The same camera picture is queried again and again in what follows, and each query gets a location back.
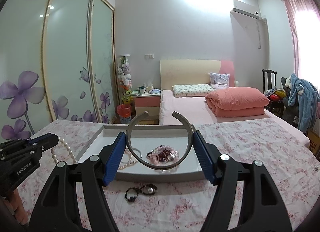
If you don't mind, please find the black bead bracelet with pearl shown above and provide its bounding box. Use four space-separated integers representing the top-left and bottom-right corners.
124 183 158 202

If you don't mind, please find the small pink pearl bracelet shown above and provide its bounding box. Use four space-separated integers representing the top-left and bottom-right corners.
117 149 137 171

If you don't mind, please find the wide silver cuff bracelet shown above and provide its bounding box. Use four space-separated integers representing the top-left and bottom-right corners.
125 110 195 171

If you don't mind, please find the dark red bead necklace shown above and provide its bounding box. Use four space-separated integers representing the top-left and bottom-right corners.
150 146 178 164

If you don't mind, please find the pink bead bracelet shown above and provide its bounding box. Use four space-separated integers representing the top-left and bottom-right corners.
146 143 181 166

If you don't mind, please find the left hand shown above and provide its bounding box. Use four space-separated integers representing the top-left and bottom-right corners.
4 189 28 225

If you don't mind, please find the sliding glass wardrobe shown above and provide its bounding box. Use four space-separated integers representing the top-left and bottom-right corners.
1 0 117 141

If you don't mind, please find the red waste bin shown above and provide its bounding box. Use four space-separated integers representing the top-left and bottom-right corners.
117 104 132 124

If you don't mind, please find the pink floral tablecloth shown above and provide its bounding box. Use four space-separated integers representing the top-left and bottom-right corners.
15 117 320 232

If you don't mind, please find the plush toy display tube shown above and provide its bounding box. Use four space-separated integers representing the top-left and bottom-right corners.
116 54 132 105

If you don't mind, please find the dark wooden chair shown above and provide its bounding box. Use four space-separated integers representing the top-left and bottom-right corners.
261 69 285 119

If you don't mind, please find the folded salmon duvet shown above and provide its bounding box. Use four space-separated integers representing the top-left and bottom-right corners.
205 87 269 118

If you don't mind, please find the white mug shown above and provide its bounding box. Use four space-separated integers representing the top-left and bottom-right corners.
139 87 146 95

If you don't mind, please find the pink beige nightstand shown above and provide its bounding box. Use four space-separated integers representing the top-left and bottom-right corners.
133 93 161 120

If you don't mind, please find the grey cardboard tray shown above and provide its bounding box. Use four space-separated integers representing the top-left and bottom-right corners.
76 125 204 183

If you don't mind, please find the bed with beige headboard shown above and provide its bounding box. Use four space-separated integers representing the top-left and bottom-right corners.
159 60 310 147

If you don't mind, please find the blue bathrobe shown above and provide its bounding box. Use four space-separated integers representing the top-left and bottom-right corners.
288 73 319 133

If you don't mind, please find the lilac small pillow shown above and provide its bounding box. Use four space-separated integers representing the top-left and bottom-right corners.
209 73 230 89

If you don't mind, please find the floral white pillow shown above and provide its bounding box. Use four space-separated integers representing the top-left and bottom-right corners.
172 84 215 97

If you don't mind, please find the white air conditioner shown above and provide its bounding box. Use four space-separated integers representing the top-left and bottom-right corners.
231 0 260 19

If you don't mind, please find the pink curtain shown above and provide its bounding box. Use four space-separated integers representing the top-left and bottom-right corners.
281 0 319 80

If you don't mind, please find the wall socket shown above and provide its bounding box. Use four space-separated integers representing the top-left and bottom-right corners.
144 54 155 60

